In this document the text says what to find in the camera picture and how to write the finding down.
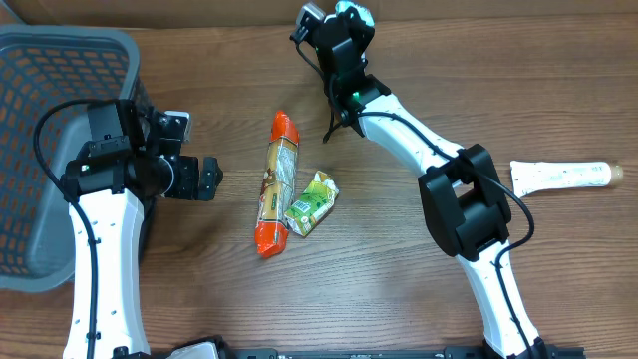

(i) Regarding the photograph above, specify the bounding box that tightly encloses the white tube gold cap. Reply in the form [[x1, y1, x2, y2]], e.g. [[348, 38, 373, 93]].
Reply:
[[510, 161, 624, 197]]

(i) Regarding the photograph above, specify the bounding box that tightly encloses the mint green tissue pack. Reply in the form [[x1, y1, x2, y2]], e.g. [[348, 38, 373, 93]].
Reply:
[[335, 0, 375, 27]]

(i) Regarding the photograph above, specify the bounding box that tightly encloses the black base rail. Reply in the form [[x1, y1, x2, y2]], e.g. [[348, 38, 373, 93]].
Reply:
[[112, 334, 587, 359]]

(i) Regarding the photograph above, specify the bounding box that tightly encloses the green drink carton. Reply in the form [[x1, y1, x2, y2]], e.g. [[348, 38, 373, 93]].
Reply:
[[284, 171, 340, 236]]

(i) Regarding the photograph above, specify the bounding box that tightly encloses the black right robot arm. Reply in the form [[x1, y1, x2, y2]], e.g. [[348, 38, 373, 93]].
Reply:
[[291, 1, 549, 358]]

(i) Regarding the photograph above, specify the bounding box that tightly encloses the grey plastic shopping basket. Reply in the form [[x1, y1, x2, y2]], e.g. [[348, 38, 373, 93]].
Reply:
[[1, 25, 151, 292]]

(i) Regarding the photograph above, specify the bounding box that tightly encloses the orange spaghetti packet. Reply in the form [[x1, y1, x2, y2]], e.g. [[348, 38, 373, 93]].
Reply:
[[254, 111, 300, 258]]

